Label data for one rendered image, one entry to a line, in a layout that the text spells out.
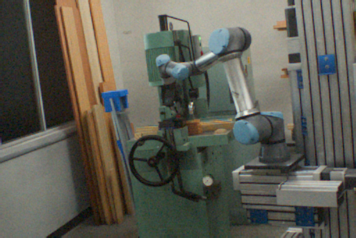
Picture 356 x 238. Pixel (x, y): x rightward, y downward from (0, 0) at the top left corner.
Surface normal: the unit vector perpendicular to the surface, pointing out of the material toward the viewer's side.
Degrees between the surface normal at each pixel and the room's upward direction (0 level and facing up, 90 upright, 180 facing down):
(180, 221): 90
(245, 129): 98
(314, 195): 90
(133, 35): 90
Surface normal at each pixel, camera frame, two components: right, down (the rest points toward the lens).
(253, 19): -0.29, 0.15
